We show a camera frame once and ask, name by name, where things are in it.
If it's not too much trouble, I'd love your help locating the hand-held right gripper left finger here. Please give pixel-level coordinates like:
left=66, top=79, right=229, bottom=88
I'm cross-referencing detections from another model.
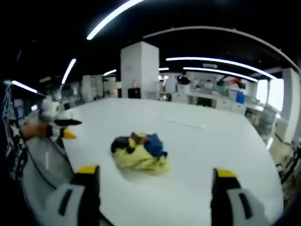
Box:
left=46, top=164, right=101, bottom=226

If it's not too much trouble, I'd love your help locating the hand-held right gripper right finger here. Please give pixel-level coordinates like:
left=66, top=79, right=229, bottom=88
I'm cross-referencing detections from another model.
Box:
left=210, top=167, right=278, bottom=226

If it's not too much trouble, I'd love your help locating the yellow garment with dark sleeves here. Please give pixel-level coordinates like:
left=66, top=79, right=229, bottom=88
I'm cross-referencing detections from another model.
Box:
left=111, top=131, right=170, bottom=176

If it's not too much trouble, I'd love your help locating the person's left hand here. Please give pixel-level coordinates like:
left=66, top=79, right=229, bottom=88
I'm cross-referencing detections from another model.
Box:
left=20, top=121, right=51, bottom=140

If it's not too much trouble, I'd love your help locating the black box at pillar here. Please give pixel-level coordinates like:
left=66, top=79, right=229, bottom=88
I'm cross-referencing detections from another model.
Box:
left=127, top=87, right=142, bottom=99

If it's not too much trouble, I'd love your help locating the wide white pillar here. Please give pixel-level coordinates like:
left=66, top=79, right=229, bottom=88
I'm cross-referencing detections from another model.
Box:
left=120, top=41, right=159, bottom=100

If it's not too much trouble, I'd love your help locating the long white ceiling light strip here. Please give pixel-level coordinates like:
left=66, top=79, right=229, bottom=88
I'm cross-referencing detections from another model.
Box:
left=182, top=67, right=259, bottom=82
left=166, top=56, right=276, bottom=80

